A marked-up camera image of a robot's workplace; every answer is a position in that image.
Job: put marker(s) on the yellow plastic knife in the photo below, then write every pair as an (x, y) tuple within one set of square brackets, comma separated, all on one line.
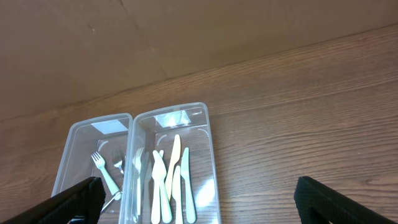
[(175, 156)]

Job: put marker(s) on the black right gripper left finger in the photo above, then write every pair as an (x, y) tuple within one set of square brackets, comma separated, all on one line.
[(81, 203)]

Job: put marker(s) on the broad metal fork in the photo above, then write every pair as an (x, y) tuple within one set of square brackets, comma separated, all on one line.
[(118, 162)]

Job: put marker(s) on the white plastic fork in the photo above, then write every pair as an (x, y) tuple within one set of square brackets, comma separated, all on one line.
[(138, 166)]

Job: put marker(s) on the light blue serrated knife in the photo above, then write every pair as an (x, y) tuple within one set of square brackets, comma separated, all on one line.
[(176, 194)]

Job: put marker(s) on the right clear plastic container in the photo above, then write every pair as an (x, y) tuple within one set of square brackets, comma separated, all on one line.
[(155, 131)]

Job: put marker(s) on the clear plastic container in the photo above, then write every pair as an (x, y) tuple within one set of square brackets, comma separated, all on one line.
[(155, 131), (105, 134)]

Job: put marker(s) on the cream white plastic knife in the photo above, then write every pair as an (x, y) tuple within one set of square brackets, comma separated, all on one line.
[(155, 212)]

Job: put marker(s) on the light blue plastic fork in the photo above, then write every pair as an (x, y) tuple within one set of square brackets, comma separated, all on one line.
[(100, 164)]

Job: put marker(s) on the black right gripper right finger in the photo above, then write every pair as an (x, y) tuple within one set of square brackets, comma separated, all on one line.
[(318, 204)]

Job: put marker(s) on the left clear plastic container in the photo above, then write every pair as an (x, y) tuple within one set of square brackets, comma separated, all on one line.
[(105, 134)]

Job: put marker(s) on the pale blue plastic knife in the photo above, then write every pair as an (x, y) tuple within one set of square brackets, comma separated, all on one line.
[(189, 201)]

